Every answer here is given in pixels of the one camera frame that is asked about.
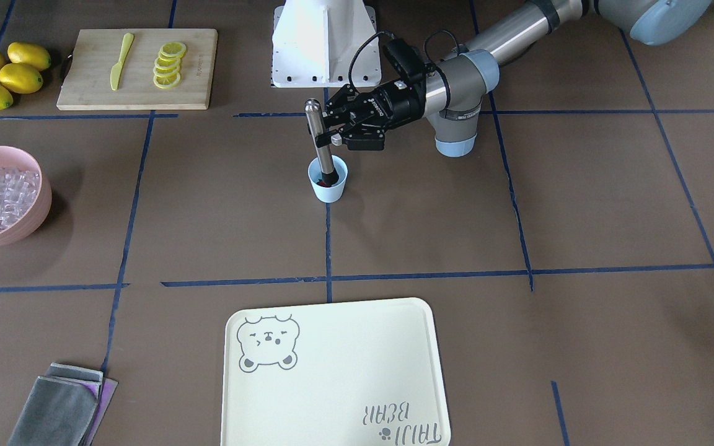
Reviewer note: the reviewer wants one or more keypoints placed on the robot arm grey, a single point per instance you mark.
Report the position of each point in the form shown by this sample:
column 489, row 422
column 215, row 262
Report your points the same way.
column 449, row 92

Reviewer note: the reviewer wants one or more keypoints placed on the whole yellow lemon top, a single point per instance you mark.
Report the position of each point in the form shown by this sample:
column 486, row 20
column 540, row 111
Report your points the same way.
column 31, row 54

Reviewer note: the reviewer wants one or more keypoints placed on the lemon slice front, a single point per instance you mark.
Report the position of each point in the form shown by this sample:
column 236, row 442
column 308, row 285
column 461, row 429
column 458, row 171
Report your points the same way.
column 167, row 82

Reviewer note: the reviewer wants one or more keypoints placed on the yellow plastic knife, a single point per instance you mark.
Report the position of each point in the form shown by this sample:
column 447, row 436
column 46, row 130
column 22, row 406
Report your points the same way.
column 116, row 69

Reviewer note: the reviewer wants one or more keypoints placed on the whole yellow lemon middle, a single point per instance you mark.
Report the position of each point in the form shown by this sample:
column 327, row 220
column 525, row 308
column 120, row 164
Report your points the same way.
column 21, row 78

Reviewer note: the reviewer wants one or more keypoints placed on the light blue plastic cup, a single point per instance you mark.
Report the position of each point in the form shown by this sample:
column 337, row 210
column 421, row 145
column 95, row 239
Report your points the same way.
column 334, row 193

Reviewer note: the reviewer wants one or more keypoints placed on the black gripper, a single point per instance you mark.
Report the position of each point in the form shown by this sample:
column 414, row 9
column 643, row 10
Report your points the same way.
column 395, row 106

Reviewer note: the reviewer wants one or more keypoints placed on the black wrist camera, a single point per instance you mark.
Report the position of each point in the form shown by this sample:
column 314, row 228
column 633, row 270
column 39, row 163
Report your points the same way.
column 405, row 60

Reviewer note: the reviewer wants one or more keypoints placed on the lemon slice back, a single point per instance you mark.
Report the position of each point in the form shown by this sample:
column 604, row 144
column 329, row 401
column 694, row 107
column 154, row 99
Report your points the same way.
column 173, row 50

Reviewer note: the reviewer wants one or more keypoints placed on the lemon slice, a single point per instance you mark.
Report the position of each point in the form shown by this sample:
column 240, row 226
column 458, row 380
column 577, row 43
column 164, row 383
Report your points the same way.
column 167, row 82
column 173, row 50

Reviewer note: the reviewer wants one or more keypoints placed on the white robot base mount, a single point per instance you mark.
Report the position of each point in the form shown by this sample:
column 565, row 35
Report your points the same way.
column 314, row 43

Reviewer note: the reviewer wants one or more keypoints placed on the cream bear serving tray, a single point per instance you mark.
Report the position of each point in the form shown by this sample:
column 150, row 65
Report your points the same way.
column 349, row 373

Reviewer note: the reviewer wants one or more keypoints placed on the wooden cutting board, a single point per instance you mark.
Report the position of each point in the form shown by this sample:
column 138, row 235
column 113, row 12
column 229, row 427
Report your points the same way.
column 87, row 84

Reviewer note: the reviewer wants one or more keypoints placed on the purple cloth underneath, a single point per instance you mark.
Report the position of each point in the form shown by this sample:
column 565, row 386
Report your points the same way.
column 108, row 389

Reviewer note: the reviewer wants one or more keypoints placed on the pink bowl of ice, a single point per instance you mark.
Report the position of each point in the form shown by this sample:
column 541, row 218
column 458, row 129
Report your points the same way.
column 25, row 195

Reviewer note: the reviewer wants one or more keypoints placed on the steel muddler black tip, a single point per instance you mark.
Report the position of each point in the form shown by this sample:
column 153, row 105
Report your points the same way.
column 316, row 125

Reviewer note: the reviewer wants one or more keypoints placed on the grey folded cloth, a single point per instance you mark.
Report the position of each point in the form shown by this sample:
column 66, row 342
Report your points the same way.
column 61, row 407

